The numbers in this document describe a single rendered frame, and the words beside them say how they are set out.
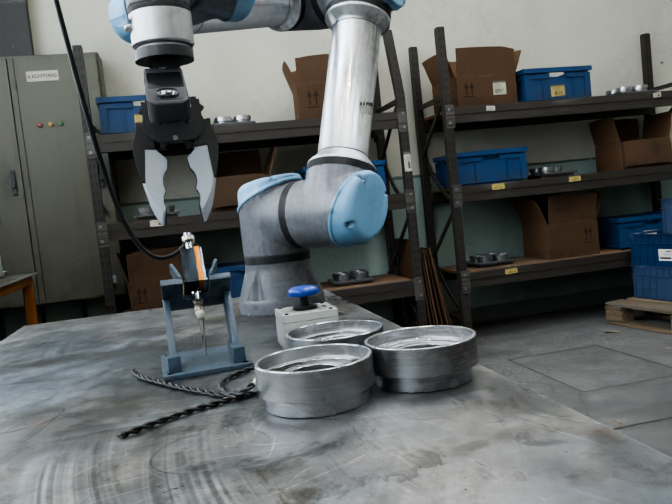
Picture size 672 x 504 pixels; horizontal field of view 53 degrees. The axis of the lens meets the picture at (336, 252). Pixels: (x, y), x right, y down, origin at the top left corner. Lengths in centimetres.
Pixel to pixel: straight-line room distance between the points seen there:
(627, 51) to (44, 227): 436
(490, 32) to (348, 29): 414
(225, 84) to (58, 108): 107
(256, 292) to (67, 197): 335
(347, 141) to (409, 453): 71
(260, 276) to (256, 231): 8
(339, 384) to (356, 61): 72
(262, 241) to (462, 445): 73
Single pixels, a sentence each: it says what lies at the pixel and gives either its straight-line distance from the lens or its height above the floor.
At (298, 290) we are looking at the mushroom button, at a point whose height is 87.
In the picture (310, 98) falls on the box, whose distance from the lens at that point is 427.
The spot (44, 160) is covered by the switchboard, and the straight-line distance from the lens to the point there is 449.
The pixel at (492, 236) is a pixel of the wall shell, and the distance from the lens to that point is 514.
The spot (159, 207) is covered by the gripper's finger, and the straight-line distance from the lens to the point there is 84.
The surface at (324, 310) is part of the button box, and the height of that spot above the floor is 84.
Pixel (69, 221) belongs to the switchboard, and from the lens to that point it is 445.
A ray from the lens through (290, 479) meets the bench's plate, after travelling 46.
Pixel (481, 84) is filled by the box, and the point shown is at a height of 164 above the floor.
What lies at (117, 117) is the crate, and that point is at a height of 160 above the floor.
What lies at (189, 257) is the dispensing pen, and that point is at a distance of 84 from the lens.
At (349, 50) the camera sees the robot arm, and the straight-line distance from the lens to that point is 119.
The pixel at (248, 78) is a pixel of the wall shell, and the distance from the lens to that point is 476.
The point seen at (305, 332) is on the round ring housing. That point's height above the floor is 83.
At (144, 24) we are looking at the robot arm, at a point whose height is 121.
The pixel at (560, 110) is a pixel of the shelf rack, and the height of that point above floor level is 143.
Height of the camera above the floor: 97
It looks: 4 degrees down
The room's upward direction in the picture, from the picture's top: 6 degrees counter-clockwise
